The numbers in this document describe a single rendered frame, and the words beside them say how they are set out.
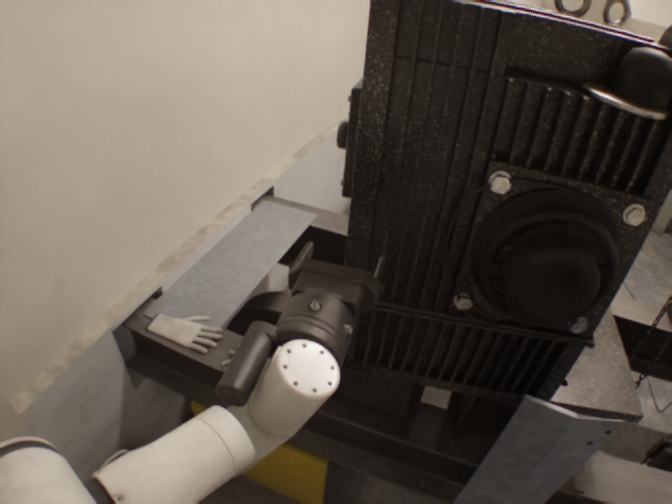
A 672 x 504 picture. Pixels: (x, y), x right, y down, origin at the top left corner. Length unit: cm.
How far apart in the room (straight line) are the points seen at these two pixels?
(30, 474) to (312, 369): 25
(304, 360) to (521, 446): 57
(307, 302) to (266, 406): 13
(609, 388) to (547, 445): 31
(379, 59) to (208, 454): 52
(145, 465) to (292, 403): 14
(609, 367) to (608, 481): 31
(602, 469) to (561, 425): 51
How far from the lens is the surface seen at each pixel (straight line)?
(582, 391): 109
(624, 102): 66
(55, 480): 35
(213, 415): 41
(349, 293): 54
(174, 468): 38
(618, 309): 185
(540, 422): 83
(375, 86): 64
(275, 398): 42
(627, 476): 135
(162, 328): 137
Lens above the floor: 163
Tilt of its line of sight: 36 degrees down
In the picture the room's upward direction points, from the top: 5 degrees clockwise
